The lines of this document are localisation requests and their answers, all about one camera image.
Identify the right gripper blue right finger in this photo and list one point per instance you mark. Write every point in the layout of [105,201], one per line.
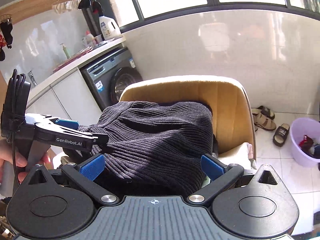
[222,177]

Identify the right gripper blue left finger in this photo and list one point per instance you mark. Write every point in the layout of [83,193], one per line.
[82,177]

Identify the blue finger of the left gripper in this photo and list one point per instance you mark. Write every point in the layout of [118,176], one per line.
[72,124]

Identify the black ribbed knit garment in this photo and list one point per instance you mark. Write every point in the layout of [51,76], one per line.
[153,148]

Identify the person's left hand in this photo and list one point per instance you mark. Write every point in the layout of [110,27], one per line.
[6,155]

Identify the white laundry counter cabinet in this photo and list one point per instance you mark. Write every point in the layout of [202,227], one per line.
[65,93]

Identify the dark front-load washing machine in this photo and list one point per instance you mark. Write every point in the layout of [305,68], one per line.
[109,75]

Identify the brown sandal left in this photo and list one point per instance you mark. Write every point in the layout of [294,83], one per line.
[262,121]

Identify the black slide slipper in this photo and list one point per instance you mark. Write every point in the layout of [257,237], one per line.
[281,134]

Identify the green soap pump bottle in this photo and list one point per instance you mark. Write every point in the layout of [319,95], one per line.
[65,50]

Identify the purple plastic basin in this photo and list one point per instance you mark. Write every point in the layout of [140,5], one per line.
[304,134]

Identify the white laundry detergent jug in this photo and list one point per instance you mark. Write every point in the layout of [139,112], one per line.
[109,28]

